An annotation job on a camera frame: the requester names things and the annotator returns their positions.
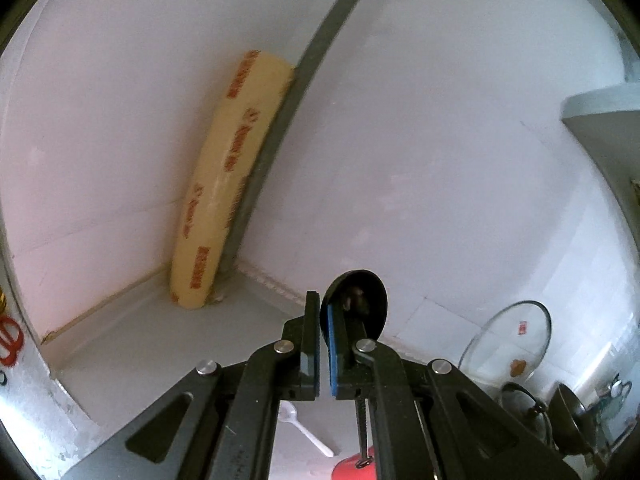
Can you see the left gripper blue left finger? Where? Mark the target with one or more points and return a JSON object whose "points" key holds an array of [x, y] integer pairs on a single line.
{"points": [[217, 422]]}

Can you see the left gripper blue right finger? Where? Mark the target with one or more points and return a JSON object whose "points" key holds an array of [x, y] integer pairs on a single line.
{"points": [[429, 421]]}

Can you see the small white plastic spoon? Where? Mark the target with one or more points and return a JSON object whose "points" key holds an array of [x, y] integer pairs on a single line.
{"points": [[289, 415]]}

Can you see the red cylindrical tin canister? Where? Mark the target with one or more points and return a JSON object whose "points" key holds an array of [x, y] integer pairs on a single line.
{"points": [[354, 468]]}

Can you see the black clay pot with lid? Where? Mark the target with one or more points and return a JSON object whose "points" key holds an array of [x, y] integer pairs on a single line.
{"points": [[528, 410]]}

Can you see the glass pot lid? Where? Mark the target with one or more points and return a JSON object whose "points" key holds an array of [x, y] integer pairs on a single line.
{"points": [[510, 345]]}

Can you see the black round spoon head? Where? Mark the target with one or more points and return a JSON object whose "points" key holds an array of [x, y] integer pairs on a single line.
{"points": [[354, 307]]}

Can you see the black wok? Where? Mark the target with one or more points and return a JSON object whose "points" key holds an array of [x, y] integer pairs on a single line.
{"points": [[573, 428]]}

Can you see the red object by sink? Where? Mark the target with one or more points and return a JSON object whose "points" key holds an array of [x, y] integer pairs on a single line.
{"points": [[12, 340]]}

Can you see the yellow cling film roll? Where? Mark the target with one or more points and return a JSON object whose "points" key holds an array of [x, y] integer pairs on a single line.
{"points": [[240, 124]]}

